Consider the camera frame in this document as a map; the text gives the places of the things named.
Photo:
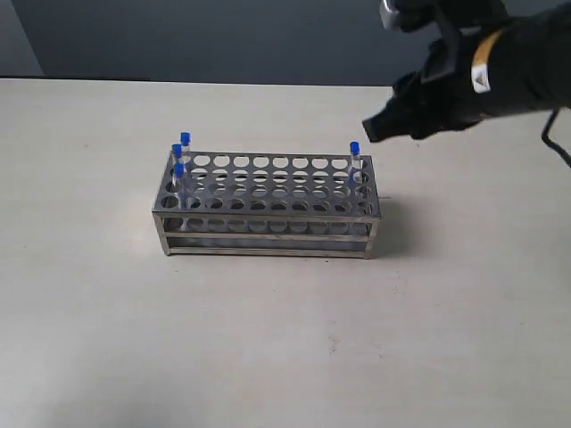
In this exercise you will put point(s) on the blue-capped tube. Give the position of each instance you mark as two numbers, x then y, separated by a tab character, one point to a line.
186	157
179	184
177	154
355	169

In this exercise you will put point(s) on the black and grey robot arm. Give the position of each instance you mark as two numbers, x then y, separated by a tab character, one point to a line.
444	53

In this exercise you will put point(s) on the stainless steel test tube rack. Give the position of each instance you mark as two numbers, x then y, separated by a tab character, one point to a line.
264	204

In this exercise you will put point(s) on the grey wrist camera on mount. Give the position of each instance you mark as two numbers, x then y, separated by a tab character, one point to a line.
411	16

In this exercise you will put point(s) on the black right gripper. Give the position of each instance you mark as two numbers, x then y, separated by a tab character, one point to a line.
519	68

